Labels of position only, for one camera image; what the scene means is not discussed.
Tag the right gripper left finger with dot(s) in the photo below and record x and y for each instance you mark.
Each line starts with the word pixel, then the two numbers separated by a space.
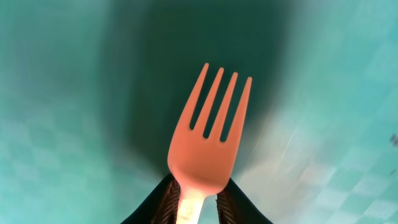
pixel 160 206

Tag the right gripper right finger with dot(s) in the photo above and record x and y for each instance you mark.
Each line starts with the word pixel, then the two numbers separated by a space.
pixel 234 207

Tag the white plastic fork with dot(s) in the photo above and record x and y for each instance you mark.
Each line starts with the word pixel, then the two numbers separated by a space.
pixel 202 166

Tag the teal serving tray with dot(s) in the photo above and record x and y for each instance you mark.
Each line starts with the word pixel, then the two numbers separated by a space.
pixel 91 92

